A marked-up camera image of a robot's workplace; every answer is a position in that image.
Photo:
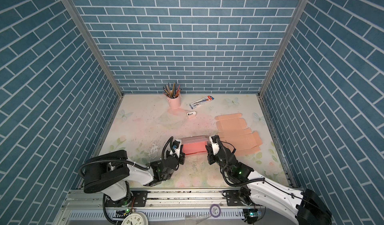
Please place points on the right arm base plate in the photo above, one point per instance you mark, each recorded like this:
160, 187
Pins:
237, 198

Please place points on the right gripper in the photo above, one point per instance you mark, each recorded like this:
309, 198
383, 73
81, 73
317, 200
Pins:
210, 157

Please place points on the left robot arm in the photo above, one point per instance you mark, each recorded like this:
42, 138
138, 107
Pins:
111, 173

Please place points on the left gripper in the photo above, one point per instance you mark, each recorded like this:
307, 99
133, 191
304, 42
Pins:
182, 158

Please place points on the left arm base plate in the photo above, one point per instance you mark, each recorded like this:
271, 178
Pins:
135, 199

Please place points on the pink paper box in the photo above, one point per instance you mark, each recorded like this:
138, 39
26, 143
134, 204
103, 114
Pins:
195, 145

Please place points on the white round clock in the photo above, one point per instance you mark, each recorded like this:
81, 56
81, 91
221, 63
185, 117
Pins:
136, 218

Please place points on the blue white pen box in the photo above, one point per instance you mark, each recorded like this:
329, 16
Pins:
201, 102

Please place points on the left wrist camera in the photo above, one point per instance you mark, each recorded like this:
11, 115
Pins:
176, 148

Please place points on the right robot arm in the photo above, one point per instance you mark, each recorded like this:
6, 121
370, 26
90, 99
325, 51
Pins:
301, 207

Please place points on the pink pencil bucket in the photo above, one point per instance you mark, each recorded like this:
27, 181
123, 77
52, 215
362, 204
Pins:
174, 103

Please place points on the peach paper box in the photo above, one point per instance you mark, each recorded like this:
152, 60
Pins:
233, 129

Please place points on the coloured pencils bundle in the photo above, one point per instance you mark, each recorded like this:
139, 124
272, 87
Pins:
172, 90

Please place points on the metal base rail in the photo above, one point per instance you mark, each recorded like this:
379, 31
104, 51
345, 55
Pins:
161, 205

